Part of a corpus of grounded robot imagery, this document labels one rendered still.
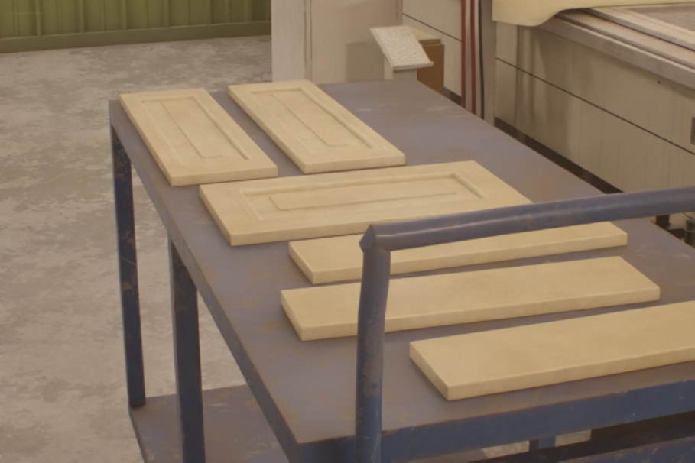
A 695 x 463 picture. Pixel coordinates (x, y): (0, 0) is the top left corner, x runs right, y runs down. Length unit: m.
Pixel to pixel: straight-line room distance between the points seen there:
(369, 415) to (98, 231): 3.94
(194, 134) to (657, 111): 2.41
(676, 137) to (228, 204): 2.64
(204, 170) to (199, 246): 0.33
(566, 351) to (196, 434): 0.88
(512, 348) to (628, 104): 3.24
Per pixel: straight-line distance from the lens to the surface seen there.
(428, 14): 6.52
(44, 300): 4.48
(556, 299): 1.65
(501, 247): 1.82
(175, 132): 2.47
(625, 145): 4.74
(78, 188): 5.71
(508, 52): 5.63
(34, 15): 8.94
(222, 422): 2.95
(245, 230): 1.89
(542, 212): 1.22
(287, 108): 2.62
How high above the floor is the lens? 1.69
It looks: 18 degrees down
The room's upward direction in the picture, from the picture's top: straight up
